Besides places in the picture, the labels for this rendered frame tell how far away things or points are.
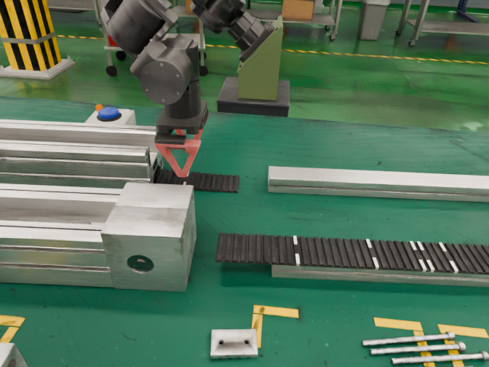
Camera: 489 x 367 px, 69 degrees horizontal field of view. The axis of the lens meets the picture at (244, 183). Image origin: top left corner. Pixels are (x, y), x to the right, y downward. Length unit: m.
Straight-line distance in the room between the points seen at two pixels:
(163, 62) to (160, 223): 0.19
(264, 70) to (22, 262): 0.71
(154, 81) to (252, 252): 0.25
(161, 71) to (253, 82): 0.55
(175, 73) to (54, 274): 0.29
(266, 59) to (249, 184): 0.42
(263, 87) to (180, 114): 0.47
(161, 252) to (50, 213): 0.18
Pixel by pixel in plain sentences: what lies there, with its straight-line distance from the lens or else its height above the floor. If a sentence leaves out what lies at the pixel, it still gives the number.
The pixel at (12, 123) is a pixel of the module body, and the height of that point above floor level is 0.86.
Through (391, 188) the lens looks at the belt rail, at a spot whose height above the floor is 0.80.
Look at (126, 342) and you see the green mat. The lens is 0.45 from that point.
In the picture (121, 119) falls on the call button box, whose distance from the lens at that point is 0.76.
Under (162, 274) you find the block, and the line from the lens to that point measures 0.46.
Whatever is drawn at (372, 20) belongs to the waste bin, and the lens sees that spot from 5.47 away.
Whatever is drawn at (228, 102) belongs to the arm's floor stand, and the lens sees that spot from 0.99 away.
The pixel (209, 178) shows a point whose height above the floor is 0.78.
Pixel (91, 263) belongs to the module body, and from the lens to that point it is 0.47.
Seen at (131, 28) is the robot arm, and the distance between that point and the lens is 0.54.
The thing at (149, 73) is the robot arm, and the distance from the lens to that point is 0.47.
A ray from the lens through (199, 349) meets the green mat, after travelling 0.43.
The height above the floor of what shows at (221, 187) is 0.78.
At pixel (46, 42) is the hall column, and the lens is 3.95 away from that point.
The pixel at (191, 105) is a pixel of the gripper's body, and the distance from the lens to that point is 0.56.
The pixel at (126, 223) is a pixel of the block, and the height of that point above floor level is 0.87.
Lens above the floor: 1.15
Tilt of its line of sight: 35 degrees down
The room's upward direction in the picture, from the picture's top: 3 degrees clockwise
